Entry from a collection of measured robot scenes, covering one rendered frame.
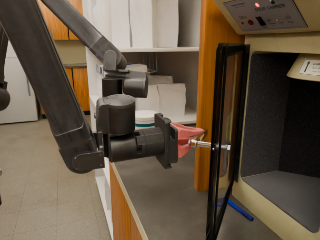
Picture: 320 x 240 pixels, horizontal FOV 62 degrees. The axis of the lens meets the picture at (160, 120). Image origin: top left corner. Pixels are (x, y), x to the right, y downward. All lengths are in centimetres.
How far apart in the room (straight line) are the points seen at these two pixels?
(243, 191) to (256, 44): 40
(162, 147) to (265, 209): 36
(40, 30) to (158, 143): 28
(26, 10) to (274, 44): 50
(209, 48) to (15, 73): 468
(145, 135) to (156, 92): 118
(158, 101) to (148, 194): 93
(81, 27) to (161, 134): 43
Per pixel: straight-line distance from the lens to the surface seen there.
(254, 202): 80
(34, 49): 44
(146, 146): 51
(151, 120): 114
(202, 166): 84
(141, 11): 165
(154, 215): 77
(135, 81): 73
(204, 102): 78
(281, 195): 77
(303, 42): 62
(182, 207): 80
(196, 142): 53
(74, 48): 586
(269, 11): 60
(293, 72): 66
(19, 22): 43
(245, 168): 82
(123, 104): 47
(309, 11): 55
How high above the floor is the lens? 139
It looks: 16 degrees down
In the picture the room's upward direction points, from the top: straight up
